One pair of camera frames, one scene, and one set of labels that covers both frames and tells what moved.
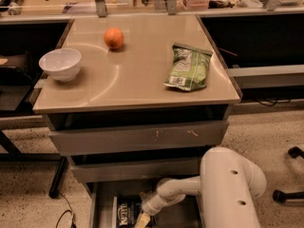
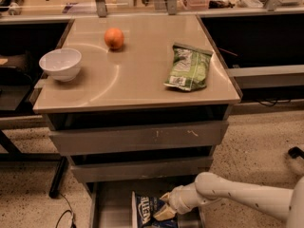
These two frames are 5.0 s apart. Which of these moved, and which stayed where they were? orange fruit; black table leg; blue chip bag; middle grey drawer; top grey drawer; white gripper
Moved: white gripper; blue chip bag
Stayed: middle grey drawer; orange fruit; black table leg; top grey drawer
